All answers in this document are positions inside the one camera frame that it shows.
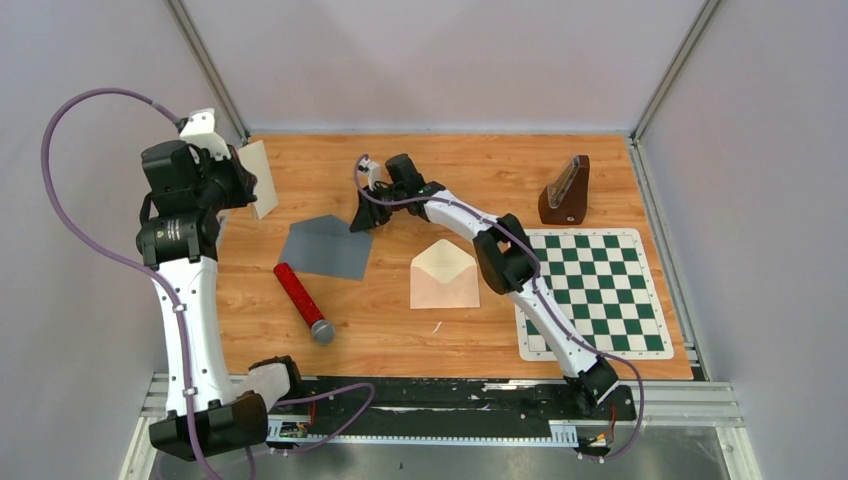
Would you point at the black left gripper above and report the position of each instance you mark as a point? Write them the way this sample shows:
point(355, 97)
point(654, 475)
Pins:
point(242, 179)

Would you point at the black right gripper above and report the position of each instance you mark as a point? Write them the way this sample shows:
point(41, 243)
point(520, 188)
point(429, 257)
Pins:
point(369, 215)

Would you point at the grey envelope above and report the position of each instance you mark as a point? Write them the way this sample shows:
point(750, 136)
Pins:
point(325, 246)

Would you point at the cream pink envelope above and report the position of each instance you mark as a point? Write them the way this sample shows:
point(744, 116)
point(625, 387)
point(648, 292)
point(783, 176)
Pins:
point(444, 276)

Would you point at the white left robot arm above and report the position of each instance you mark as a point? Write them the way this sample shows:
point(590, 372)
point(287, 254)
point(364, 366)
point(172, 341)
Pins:
point(206, 412)

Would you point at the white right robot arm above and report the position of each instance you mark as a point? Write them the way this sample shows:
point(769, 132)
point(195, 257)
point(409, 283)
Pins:
point(505, 257)

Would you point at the red microphone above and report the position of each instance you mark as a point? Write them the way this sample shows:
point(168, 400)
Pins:
point(321, 330)

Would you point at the wooden metronome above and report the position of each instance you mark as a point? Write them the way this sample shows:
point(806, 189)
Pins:
point(564, 201)

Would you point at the green white chessboard mat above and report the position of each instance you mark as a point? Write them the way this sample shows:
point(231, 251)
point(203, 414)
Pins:
point(602, 281)

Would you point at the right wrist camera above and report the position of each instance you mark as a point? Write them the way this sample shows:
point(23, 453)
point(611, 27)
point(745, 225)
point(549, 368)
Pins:
point(372, 170)

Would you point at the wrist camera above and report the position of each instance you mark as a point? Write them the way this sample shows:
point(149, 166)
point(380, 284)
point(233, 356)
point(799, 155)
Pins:
point(200, 130)
point(372, 170)

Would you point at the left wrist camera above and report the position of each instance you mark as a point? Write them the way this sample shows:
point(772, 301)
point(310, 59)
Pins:
point(200, 130)

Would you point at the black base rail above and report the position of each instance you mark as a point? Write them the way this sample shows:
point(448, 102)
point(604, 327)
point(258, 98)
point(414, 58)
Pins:
point(406, 407)

